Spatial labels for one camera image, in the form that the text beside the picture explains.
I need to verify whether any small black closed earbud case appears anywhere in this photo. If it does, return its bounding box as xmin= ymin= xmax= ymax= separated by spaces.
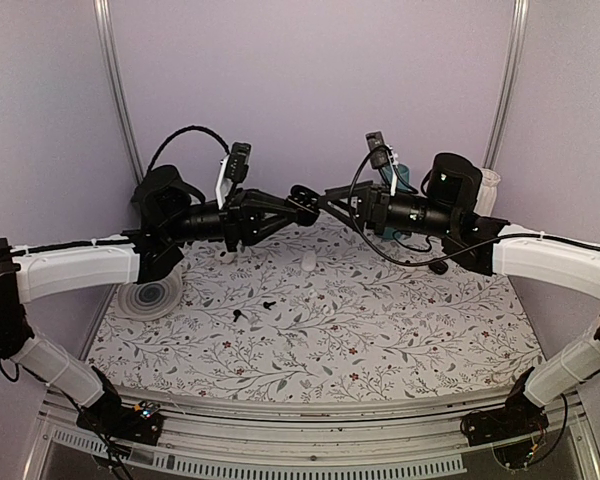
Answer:
xmin=428 ymin=261 xmax=448 ymax=275

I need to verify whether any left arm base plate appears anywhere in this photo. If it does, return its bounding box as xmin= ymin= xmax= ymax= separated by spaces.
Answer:
xmin=76 ymin=398 xmax=164 ymax=446

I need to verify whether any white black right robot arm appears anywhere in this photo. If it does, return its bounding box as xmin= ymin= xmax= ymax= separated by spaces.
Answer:
xmin=318 ymin=153 xmax=600 ymax=436

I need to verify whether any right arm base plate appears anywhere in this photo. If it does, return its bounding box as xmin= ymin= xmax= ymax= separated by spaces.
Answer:
xmin=460 ymin=407 xmax=549 ymax=446

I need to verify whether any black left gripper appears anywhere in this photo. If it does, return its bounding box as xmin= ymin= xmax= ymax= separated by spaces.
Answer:
xmin=164 ymin=187 xmax=300 ymax=252

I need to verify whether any white open earbud case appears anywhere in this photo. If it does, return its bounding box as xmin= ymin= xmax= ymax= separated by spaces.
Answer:
xmin=215 ymin=250 xmax=236 ymax=264

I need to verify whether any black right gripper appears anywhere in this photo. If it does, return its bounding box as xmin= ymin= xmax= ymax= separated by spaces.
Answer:
xmin=318 ymin=180 xmax=458 ymax=238

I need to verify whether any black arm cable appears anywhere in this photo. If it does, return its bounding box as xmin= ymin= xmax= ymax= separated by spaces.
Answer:
xmin=147 ymin=126 xmax=231 ymax=171
xmin=348 ymin=147 xmax=541 ymax=266

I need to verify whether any white spiral plate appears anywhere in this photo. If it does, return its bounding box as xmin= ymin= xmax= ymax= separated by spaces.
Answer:
xmin=113 ymin=272 xmax=183 ymax=322

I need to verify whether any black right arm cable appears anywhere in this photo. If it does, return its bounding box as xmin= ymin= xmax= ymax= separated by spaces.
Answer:
xmin=348 ymin=147 xmax=541 ymax=266

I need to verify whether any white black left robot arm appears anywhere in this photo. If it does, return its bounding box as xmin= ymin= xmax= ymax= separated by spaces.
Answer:
xmin=0 ymin=165 xmax=319 ymax=434

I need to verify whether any aluminium frame post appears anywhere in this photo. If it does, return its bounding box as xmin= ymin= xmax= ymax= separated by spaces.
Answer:
xmin=483 ymin=0 xmax=530 ymax=170
xmin=93 ymin=0 xmax=144 ymax=185

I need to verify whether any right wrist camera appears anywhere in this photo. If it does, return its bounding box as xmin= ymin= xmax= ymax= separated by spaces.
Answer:
xmin=365 ymin=131 xmax=398 ymax=195

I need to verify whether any aluminium front rail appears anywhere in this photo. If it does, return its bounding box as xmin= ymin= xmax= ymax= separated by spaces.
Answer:
xmin=27 ymin=384 xmax=600 ymax=480

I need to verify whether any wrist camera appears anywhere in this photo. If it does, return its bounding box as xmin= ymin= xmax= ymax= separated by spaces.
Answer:
xmin=365 ymin=131 xmax=398 ymax=195
xmin=215 ymin=142 xmax=251 ymax=209

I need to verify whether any white ribbed vase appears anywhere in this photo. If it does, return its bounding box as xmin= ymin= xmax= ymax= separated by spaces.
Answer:
xmin=474 ymin=168 xmax=501 ymax=216

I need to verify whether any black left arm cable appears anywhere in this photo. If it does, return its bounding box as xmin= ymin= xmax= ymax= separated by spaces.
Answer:
xmin=147 ymin=126 xmax=231 ymax=171

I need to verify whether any left aluminium frame post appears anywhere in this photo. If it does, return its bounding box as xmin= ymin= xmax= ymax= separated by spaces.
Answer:
xmin=93 ymin=0 xmax=144 ymax=185

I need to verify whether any right aluminium frame post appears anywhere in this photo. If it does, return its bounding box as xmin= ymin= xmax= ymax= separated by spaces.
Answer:
xmin=483 ymin=0 xmax=530 ymax=170

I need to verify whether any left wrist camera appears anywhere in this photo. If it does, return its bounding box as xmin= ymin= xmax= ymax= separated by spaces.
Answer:
xmin=215 ymin=142 xmax=251 ymax=209

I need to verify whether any teal tall vase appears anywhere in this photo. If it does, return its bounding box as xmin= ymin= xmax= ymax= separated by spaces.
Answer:
xmin=379 ymin=162 xmax=412 ymax=241

